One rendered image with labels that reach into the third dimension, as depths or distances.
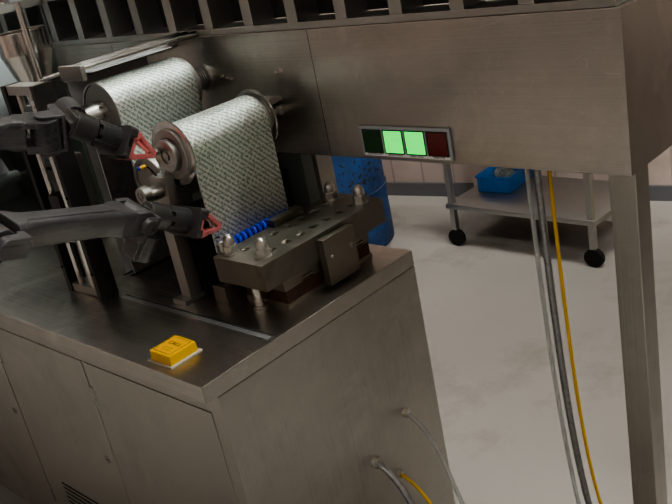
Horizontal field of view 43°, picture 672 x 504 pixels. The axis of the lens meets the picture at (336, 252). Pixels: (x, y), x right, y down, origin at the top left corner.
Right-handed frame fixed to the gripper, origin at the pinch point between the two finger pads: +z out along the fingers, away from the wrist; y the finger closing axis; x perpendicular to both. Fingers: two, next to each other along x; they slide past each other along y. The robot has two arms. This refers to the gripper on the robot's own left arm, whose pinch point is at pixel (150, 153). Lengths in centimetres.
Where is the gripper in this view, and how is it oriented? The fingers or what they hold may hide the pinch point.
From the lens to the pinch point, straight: 193.8
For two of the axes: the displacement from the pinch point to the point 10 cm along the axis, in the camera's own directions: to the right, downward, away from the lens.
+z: 6.7, 2.4, 7.0
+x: 2.4, -9.6, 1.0
